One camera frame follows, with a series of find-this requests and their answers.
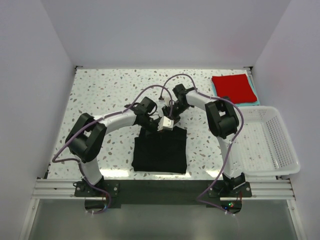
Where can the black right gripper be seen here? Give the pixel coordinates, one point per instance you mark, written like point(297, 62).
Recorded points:
point(165, 109)

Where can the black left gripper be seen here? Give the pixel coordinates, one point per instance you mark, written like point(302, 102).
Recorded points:
point(157, 120)

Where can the black t shirt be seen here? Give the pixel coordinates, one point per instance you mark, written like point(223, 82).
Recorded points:
point(163, 152)

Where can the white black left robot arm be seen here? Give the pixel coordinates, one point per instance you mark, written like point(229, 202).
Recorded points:
point(87, 135)

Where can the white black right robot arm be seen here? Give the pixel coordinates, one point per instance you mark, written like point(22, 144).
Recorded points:
point(225, 121)

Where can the folded red t shirt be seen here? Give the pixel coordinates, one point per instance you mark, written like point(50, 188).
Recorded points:
point(235, 90)

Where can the folded teal t shirt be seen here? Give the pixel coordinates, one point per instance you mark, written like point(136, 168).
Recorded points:
point(250, 101)

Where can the white plastic basket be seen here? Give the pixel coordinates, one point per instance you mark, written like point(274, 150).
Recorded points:
point(264, 144)

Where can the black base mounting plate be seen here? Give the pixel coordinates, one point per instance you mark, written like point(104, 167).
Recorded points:
point(115, 193)

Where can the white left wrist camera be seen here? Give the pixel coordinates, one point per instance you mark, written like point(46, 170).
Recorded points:
point(165, 124)

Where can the aluminium rail frame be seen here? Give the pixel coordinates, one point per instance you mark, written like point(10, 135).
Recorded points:
point(153, 206)

